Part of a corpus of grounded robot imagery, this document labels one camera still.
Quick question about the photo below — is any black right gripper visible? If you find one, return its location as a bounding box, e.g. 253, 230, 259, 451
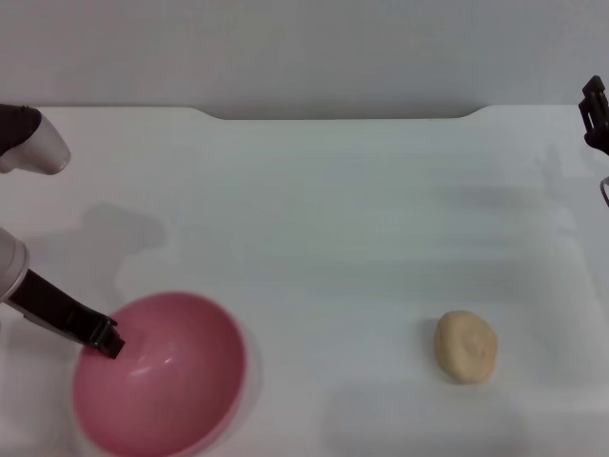
578, 74, 609, 156

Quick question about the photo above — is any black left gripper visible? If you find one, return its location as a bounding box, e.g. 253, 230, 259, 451
9, 268, 127, 360

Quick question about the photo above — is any pink bowl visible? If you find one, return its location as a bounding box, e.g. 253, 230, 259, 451
71, 291, 264, 457

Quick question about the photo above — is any beige egg yolk pastry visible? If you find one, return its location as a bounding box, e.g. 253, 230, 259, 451
433, 309, 499, 384

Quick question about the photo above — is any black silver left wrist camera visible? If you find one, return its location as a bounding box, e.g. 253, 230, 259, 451
0, 104, 72, 176

